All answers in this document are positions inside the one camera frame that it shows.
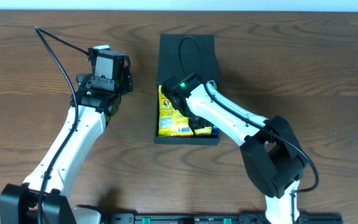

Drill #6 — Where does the yellow cylindrical container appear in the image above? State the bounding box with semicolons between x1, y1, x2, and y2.
194;126;213;136

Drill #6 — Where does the small dark blue box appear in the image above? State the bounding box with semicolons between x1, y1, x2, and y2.
211;125;219;138

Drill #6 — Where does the yellow snack packet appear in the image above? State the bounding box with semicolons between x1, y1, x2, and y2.
158;85;193;138

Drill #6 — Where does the dark green box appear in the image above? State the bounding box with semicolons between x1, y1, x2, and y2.
153;33;221;146

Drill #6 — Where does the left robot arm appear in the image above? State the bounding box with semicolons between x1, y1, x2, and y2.
0;45;134;223

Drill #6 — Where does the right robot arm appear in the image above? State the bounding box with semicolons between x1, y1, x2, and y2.
161;73;308;223

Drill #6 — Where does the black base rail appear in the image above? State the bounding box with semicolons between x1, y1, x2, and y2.
73;212;343;224

